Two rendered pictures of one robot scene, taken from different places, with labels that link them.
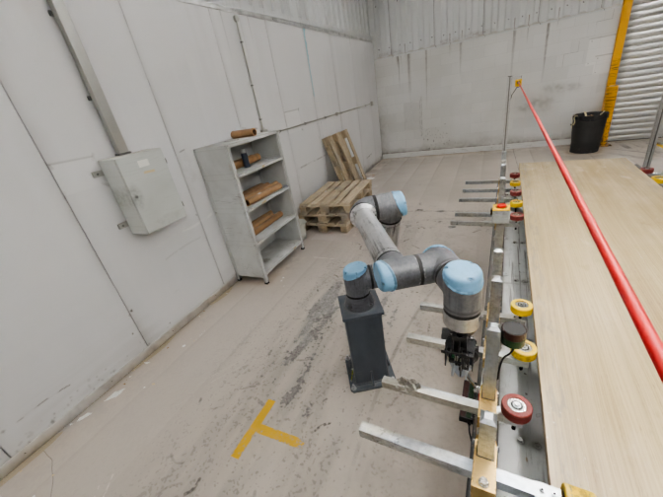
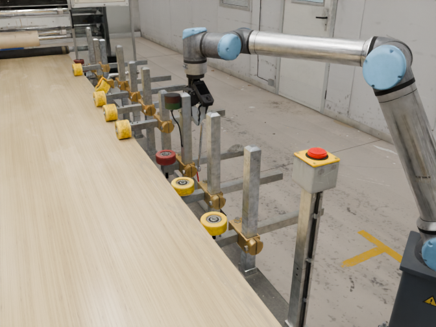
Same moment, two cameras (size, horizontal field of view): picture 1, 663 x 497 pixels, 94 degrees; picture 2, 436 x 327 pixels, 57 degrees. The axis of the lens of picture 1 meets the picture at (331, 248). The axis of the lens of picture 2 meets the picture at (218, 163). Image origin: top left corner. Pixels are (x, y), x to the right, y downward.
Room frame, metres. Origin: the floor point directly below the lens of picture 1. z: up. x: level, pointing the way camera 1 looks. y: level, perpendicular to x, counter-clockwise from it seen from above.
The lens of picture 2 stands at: (1.54, -1.56, 1.58)
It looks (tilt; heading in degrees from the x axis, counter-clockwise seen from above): 26 degrees down; 123
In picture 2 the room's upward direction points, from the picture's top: straight up
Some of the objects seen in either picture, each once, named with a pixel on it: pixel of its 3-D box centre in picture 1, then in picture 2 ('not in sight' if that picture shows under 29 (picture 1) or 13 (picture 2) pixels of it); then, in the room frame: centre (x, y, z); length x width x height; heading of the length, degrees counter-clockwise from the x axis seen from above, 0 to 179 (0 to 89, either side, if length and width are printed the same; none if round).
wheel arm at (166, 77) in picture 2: not in sight; (142, 80); (-0.17, 0.24, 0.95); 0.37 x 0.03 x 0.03; 59
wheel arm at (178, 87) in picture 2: not in sight; (143, 91); (0.01, 0.05, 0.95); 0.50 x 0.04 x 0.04; 59
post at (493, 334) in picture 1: (488, 384); (186, 151); (0.65, -0.41, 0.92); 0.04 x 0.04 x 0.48; 59
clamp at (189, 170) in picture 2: (488, 405); (184, 165); (0.63, -0.40, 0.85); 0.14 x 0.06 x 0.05; 149
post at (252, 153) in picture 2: (494, 296); (249, 218); (1.08, -0.67, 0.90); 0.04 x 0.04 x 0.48; 59
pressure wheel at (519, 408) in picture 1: (515, 416); (166, 165); (0.58, -0.45, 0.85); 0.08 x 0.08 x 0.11
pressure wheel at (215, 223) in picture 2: (520, 314); (213, 233); (1.00, -0.73, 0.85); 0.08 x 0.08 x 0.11
